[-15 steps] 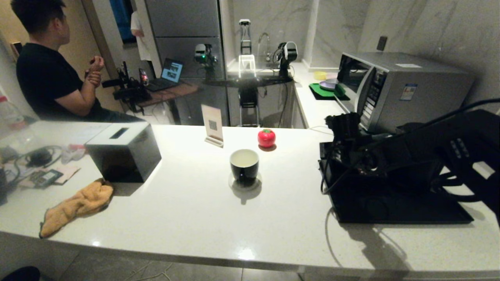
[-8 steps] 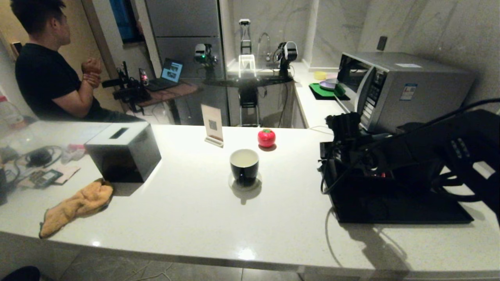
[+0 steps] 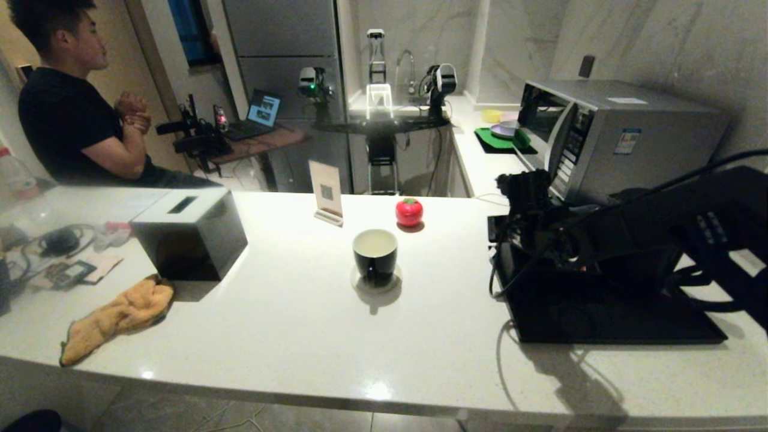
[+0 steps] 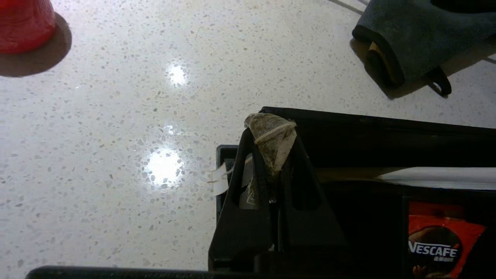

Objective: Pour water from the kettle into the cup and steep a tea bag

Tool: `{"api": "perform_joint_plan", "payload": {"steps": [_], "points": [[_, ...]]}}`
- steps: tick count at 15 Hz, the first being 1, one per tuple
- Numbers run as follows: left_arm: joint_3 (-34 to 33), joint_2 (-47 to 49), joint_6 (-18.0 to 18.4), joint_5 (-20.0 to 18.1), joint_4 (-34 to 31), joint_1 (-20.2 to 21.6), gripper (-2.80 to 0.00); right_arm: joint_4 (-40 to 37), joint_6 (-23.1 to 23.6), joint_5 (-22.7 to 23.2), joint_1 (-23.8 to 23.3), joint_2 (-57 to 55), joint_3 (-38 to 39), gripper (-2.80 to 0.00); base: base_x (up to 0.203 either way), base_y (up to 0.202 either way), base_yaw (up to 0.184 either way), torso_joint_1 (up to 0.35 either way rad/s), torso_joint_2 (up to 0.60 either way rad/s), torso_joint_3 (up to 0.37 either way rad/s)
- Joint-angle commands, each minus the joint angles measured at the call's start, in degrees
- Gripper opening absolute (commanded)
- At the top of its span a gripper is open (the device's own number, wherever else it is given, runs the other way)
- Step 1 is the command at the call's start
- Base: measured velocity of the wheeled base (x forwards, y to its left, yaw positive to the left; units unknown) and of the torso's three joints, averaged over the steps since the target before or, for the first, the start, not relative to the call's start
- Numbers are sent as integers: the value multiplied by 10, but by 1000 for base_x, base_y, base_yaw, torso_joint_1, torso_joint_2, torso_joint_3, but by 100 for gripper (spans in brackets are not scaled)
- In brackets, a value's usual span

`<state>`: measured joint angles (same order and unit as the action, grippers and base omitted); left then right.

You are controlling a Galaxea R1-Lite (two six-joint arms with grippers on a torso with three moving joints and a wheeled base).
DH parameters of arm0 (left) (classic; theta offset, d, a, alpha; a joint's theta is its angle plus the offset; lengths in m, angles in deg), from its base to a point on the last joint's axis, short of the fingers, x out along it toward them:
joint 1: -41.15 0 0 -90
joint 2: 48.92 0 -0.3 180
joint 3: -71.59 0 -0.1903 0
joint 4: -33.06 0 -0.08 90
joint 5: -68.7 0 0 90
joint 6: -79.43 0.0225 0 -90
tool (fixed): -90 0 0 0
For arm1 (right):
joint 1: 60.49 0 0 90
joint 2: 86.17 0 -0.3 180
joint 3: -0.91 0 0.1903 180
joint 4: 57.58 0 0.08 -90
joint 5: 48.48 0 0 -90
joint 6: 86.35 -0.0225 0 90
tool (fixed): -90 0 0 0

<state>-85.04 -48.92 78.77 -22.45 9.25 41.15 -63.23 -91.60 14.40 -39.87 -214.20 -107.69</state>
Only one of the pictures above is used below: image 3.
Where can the person's left hand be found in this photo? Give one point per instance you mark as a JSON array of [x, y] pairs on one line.
[[132, 103]]

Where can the red tomato shaped timer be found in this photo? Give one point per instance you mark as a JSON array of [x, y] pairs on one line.
[[409, 212]]

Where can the stainless steel refrigerator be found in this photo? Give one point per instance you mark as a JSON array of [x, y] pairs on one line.
[[282, 30]]

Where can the grey upright robot arm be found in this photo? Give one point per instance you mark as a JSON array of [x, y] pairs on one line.
[[377, 57]]

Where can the person in black shirt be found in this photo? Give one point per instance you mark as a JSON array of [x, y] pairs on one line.
[[60, 120]]

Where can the dark wall outlet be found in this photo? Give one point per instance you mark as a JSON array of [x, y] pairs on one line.
[[587, 66]]

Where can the open laptop blue screen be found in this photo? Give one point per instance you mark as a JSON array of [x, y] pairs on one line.
[[264, 111]]

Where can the brown wooden desk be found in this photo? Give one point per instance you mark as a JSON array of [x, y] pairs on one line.
[[270, 143]]

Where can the orange terry cloth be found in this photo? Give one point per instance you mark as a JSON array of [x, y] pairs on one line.
[[114, 318]]

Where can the yellow bowl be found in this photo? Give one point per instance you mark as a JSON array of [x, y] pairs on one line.
[[492, 116]]

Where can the chrome kitchen faucet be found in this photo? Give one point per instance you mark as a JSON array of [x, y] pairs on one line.
[[411, 75]]

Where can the person's right hand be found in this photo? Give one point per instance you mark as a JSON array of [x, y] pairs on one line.
[[138, 123]]

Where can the QR code sign card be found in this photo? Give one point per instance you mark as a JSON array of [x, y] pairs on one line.
[[326, 189]]

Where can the purple bowl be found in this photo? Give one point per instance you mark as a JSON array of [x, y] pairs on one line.
[[504, 129]]

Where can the silver microwave oven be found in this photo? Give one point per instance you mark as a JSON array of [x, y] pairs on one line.
[[648, 132]]

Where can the black electric kettle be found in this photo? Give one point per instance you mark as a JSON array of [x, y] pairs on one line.
[[642, 273]]

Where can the black robot torso column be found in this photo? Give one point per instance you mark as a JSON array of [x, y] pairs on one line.
[[382, 157]]

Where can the black mug white inside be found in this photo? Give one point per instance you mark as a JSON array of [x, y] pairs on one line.
[[375, 259]]

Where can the clear plastic bottle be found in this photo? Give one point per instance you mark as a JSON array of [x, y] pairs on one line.
[[15, 180]]

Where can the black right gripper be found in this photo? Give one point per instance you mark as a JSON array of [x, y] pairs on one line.
[[534, 237]]

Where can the teal card packet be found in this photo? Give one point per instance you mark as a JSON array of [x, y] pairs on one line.
[[72, 273]]

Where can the black serving tray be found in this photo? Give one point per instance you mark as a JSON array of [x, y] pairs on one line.
[[600, 327]]

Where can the black rounded object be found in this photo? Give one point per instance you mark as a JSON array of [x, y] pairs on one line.
[[30, 421]]

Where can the printed white paper sheet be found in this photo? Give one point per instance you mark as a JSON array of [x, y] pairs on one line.
[[138, 204]]

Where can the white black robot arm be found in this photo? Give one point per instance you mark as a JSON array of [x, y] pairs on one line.
[[443, 81]]

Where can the pink paper envelope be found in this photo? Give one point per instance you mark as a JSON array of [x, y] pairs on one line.
[[108, 264]]

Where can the black glossy tissue box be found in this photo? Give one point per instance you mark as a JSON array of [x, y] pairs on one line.
[[192, 235]]

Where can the black compartment organizer box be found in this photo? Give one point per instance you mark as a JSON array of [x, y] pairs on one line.
[[516, 276]]

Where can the glowing white frame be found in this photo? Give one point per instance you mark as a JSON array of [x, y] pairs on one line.
[[380, 88]]

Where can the green mat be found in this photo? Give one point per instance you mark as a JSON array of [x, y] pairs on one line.
[[492, 140]]

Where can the black round platform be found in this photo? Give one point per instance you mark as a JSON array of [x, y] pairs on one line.
[[384, 125]]

